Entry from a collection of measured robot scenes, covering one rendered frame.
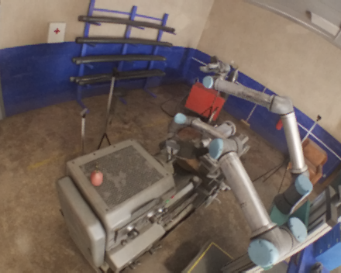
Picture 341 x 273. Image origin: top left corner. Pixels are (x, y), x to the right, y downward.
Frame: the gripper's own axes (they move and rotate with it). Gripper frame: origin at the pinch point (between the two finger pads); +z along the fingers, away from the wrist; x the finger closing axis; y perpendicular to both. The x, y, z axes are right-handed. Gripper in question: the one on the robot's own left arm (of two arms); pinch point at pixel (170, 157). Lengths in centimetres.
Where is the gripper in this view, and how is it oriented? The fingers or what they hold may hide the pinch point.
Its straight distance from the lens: 149.6
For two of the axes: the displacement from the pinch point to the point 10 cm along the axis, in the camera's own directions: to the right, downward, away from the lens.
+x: -8.6, -3.5, -3.7
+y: -5.1, 4.9, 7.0
